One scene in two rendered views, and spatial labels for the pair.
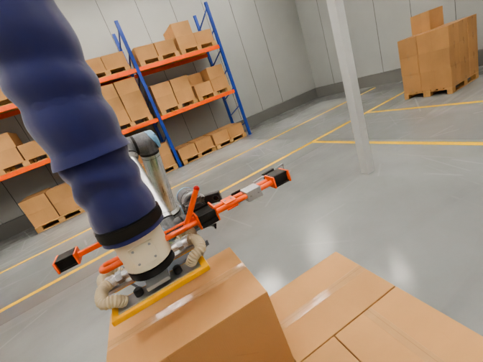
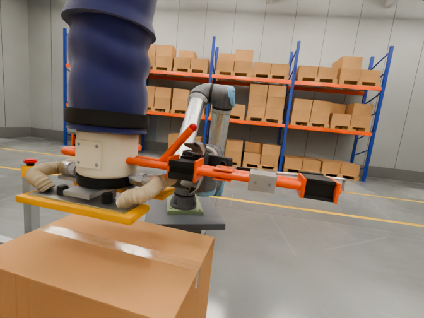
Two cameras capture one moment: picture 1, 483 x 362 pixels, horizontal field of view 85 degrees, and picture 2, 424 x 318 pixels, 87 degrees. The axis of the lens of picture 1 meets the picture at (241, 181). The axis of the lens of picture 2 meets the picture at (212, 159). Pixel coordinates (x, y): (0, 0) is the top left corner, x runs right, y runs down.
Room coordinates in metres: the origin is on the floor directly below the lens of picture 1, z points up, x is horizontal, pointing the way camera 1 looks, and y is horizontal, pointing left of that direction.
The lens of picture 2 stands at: (0.45, -0.20, 1.37)
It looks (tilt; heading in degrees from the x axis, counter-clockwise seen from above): 9 degrees down; 31
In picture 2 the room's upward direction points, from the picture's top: 6 degrees clockwise
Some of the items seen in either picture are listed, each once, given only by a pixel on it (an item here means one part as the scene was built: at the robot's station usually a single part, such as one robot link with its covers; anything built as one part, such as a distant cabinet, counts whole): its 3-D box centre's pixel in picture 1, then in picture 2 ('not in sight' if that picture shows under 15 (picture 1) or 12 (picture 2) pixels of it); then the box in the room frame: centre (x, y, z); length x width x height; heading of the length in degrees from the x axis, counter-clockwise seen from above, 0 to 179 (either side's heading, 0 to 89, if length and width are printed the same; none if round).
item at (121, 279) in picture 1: (152, 261); (107, 176); (0.87, 0.42, 1.17); 0.34 x 0.25 x 0.06; 110
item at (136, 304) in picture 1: (159, 283); (84, 198); (0.78, 0.38, 1.13); 0.34 x 0.10 x 0.05; 110
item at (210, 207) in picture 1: (205, 215); (185, 167); (0.95, 0.18, 1.24); 0.10 x 0.08 x 0.06; 20
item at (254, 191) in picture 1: (251, 192); (262, 180); (1.03, -0.02, 1.23); 0.07 x 0.07 x 0.04; 20
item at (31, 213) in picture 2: not in sight; (32, 239); (1.04, 1.46, 0.50); 0.07 x 0.07 x 1.00; 18
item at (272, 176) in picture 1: (277, 177); (316, 187); (1.07, -0.15, 1.24); 0.08 x 0.07 x 0.05; 110
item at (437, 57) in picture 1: (437, 50); not in sight; (6.06, -5.21, 0.87); 1.20 x 1.01 x 1.74; 114
